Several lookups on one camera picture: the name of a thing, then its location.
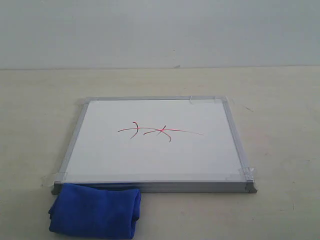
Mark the blue cloth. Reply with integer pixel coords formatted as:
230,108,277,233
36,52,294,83
48,183,141,240

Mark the white board with aluminium frame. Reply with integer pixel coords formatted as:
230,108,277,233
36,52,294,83
52,96,258,195

